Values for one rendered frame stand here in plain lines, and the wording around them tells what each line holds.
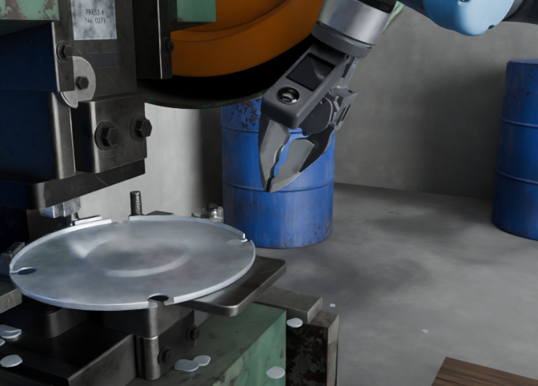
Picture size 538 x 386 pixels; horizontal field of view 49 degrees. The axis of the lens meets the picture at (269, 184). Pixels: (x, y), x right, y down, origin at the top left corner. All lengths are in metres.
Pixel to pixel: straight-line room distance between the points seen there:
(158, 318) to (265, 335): 0.19
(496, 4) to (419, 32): 3.33
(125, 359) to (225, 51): 0.52
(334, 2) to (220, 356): 0.45
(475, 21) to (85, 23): 0.41
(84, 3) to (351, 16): 0.29
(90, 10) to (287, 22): 0.35
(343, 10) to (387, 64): 3.32
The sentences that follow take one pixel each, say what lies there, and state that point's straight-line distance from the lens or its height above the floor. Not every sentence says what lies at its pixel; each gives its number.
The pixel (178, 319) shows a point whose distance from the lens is 0.76.
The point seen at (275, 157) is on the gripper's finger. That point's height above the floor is 0.90.
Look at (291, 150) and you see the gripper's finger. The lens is 0.72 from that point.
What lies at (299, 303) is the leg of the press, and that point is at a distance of 0.94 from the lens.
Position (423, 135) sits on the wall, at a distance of 3.98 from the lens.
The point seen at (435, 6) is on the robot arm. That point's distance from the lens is 0.60.
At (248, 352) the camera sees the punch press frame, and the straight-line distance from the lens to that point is 0.82.
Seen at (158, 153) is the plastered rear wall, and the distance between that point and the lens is 2.96.
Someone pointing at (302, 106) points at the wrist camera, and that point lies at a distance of 0.63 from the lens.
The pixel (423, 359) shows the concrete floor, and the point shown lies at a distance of 2.10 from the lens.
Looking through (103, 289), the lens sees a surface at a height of 0.78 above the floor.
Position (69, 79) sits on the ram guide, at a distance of 0.65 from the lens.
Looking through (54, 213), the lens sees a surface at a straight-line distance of 0.79.
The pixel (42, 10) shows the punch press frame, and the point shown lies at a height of 1.07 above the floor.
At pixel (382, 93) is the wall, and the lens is 4.01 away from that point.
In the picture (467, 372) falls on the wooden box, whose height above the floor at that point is 0.35.
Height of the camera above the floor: 1.05
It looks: 15 degrees down
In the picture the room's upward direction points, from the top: straight up
